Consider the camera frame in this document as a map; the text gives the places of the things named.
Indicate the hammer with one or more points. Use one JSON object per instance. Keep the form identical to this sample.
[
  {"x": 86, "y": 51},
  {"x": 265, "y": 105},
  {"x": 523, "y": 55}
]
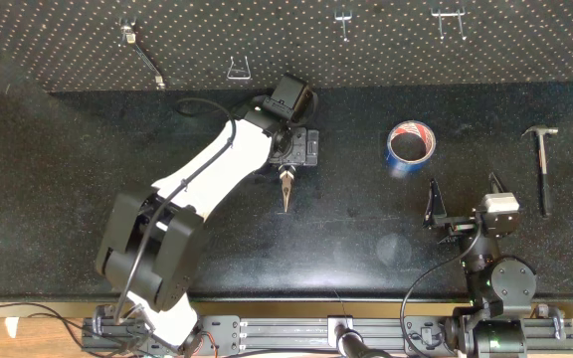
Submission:
[{"x": 544, "y": 189}]

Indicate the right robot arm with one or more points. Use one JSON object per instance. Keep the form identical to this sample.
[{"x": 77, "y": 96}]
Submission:
[{"x": 513, "y": 286}]

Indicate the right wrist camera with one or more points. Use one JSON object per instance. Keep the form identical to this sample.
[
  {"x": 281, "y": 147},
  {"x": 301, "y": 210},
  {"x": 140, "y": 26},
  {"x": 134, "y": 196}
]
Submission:
[{"x": 499, "y": 201}]

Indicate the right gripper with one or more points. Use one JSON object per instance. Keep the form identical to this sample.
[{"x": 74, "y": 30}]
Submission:
[{"x": 498, "y": 224}]

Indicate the pliers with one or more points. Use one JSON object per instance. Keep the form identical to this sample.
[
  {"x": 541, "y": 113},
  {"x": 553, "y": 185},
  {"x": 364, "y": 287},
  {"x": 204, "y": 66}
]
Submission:
[{"x": 286, "y": 191}]

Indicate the roll of blue tape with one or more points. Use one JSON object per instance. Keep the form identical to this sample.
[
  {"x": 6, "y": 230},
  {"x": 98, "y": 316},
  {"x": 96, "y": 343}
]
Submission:
[{"x": 395, "y": 161}]

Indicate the metal hook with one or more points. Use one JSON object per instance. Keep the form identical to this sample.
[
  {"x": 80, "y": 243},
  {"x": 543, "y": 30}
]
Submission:
[
  {"x": 448, "y": 14},
  {"x": 132, "y": 21},
  {"x": 239, "y": 77},
  {"x": 343, "y": 27}
]

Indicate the black pegboard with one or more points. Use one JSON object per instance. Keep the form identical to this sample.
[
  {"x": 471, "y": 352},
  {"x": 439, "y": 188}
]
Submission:
[{"x": 286, "y": 45}]

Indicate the wrench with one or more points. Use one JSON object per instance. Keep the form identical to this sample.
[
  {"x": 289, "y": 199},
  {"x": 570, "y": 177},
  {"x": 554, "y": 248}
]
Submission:
[{"x": 144, "y": 58}]

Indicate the mounting rail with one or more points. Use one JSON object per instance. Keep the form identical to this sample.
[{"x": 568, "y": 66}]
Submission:
[{"x": 286, "y": 335}]

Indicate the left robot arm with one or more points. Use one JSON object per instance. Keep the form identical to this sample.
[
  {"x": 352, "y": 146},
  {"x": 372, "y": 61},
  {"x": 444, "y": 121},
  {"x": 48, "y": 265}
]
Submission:
[{"x": 227, "y": 159}]

